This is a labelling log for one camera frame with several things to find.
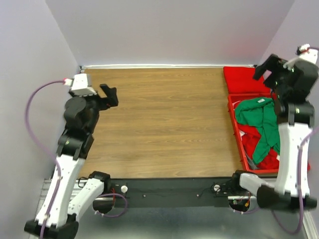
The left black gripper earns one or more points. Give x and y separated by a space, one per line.
110 93

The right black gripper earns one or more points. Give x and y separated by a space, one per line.
273 62

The red t-shirt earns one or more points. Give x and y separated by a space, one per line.
239 80
251 147

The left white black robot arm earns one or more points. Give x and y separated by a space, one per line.
59 215

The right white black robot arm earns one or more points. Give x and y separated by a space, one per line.
290 192

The green t-shirt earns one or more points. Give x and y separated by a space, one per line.
259 114

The red plastic bin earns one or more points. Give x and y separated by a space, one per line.
233 101

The red t-shirt in bin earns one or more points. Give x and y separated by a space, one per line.
251 147

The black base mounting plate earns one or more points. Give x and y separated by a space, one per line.
176 193

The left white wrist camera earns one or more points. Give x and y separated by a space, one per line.
80 85

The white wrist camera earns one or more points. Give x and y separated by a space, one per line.
304 52
80 85

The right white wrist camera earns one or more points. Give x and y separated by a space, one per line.
304 52

